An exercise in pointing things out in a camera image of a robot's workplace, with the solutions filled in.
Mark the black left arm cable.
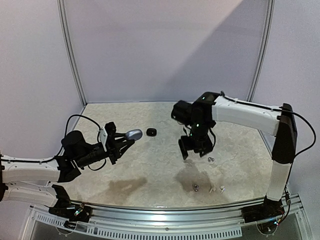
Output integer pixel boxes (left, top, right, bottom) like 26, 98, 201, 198
0, 114, 103, 163

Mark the blue-grey earbud charging case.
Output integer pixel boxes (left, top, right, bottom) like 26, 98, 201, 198
125, 129, 143, 141

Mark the aluminium corner post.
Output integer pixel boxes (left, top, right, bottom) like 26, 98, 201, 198
57, 0, 88, 107
246, 0, 275, 102

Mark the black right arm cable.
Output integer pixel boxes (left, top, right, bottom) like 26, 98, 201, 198
219, 91, 317, 157

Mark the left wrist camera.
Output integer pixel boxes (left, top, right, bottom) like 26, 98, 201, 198
98, 121, 116, 151

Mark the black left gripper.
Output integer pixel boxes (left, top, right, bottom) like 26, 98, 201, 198
75, 133, 134, 168

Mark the aluminium back wall rail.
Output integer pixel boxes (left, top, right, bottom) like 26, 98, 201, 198
86, 100, 180, 105

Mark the aluminium right corner post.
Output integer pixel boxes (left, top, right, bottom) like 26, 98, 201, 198
246, 0, 275, 102

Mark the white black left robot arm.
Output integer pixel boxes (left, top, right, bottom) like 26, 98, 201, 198
0, 128, 143, 222

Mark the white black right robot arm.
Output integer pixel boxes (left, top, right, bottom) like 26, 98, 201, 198
171, 92, 298, 222

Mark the aluminium left corner post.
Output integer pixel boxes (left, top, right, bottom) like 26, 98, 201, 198
57, 0, 88, 107

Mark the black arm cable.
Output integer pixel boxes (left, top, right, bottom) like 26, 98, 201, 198
0, 114, 103, 163
219, 91, 317, 157

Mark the black gold earbud charging case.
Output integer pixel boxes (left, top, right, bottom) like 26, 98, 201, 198
146, 128, 157, 137

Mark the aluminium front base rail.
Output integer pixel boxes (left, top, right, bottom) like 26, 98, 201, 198
22, 194, 313, 240

